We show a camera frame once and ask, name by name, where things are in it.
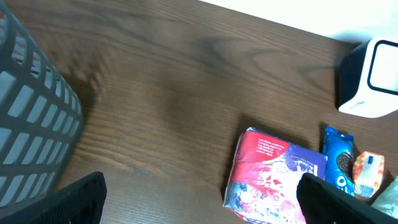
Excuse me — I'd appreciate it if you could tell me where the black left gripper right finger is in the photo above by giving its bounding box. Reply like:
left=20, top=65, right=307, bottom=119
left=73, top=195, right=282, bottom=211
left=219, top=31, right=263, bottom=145
left=297, top=173, right=397, bottom=224

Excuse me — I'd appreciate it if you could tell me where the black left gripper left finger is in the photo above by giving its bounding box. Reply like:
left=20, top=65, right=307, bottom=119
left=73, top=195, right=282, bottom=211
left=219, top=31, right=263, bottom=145
left=1, top=171, right=107, bottom=224

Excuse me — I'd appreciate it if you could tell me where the orange Kleenex tissue pack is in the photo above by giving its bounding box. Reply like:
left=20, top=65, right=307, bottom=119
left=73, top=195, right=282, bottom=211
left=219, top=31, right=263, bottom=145
left=352, top=151, right=385, bottom=198

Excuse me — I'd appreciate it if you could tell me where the blue Oreo cookie pack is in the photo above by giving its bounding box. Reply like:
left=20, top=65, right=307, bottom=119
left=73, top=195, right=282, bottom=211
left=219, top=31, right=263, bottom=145
left=322, top=126, right=354, bottom=197

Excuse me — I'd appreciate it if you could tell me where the red purple pad package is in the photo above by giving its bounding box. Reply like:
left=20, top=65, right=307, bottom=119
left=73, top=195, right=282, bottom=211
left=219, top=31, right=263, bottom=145
left=223, top=128, right=327, bottom=223

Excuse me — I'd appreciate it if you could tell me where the green wet wipes pack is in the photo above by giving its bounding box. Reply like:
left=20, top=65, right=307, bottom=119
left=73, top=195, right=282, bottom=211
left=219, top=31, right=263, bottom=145
left=371, top=178, right=398, bottom=219

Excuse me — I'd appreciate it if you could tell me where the white barcode scanner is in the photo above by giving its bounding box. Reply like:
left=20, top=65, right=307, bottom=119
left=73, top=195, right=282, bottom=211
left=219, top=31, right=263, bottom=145
left=337, top=37, right=397, bottom=118

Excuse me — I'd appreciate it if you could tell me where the grey plastic basket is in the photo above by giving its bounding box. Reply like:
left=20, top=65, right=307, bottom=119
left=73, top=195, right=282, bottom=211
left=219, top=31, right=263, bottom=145
left=1, top=2, right=83, bottom=217

